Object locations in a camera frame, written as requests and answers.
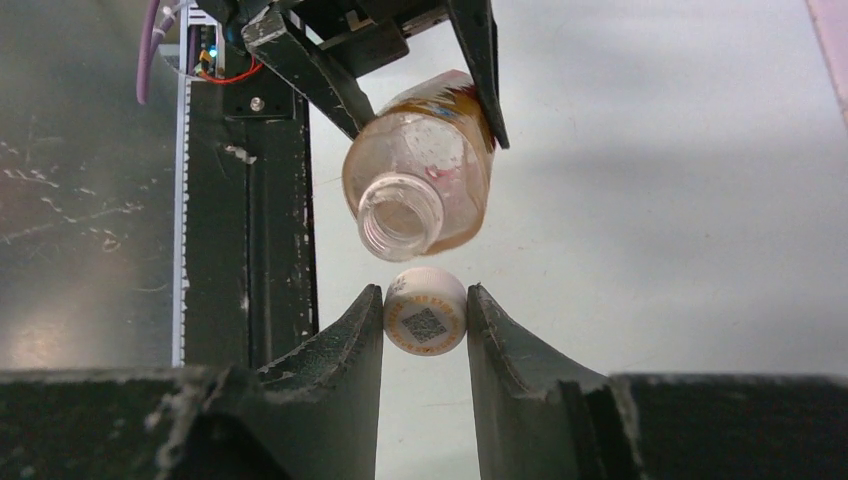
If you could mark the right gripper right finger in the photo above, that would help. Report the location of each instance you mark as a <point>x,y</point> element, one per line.
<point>541,415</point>

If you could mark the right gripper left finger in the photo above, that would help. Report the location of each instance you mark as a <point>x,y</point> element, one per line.
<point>311,414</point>

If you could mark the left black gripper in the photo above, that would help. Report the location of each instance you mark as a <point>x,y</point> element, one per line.
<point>362,36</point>

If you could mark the orange red label bottle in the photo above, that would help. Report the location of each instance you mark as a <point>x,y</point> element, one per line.
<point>417,177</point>

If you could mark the white bottle cap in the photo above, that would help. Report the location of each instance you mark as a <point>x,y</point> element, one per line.
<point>425,311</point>

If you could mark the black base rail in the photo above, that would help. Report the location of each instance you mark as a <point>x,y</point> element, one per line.
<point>244,282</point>

